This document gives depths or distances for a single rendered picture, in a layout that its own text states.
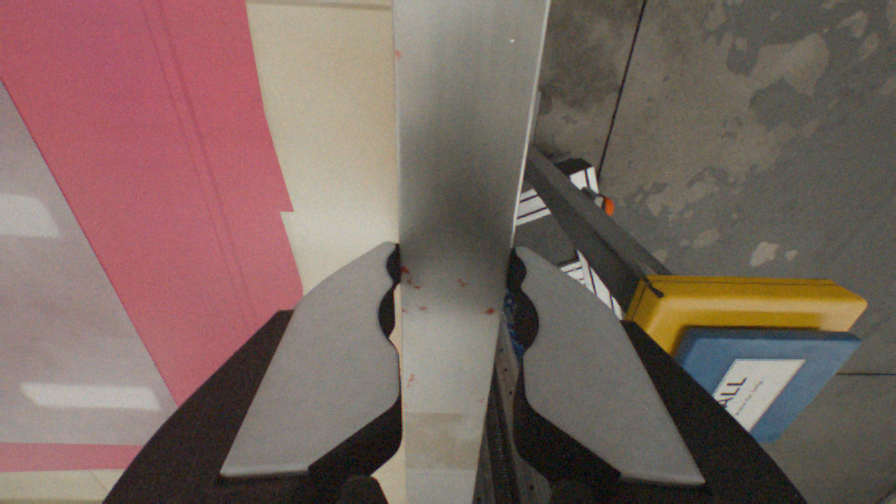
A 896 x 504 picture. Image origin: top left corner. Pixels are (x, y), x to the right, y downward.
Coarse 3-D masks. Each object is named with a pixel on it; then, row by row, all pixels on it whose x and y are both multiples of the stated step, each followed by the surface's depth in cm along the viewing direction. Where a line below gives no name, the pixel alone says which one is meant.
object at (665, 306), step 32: (544, 160) 65; (544, 192) 55; (576, 192) 49; (576, 224) 42; (608, 224) 40; (608, 256) 35; (640, 256) 33; (608, 288) 34; (640, 288) 22; (672, 288) 20; (704, 288) 21; (736, 288) 21; (768, 288) 21; (800, 288) 21; (832, 288) 21; (640, 320) 22; (672, 320) 20; (704, 320) 20; (736, 320) 21; (768, 320) 21; (800, 320) 21; (832, 320) 21; (672, 352) 22
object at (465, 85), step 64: (448, 0) 8; (512, 0) 8; (448, 64) 9; (512, 64) 9; (448, 128) 9; (512, 128) 9; (448, 192) 10; (512, 192) 10; (448, 256) 11; (448, 320) 13; (448, 384) 14; (448, 448) 17
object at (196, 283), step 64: (0, 256) 15; (64, 256) 15; (128, 256) 15; (192, 256) 15; (256, 256) 15; (0, 320) 17; (64, 320) 17; (128, 320) 17; (192, 320) 17; (256, 320) 17; (0, 384) 19; (64, 384) 19; (128, 384) 19; (192, 384) 19; (0, 448) 22; (64, 448) 22; (128, 448) 22
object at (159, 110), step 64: (0, 0) 11; (64, 0) 11; (128, 0) 11; (192, 0) 11; (0, 64) 12; (64, 64) 12; (128, 64) 12; (192, 64) 12; (0, 128) 13; (64, 128) 13; (128, 128) 13; (192, 128) 13; (256, 128) 13; (0, 192) 14; (64, 192) 14; (128, 192) 14; (192, 192) 14; (256, 192) 14
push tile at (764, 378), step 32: (704, 352) 19; (736, 352) 19; (768, 352) 20; (800, 352) 20; (832, 352) 20; (704, 384) 21; (736, 384) 21; (768, 384) 21; (800, 384) 21; (736, 416) 22; (768, 416) 23
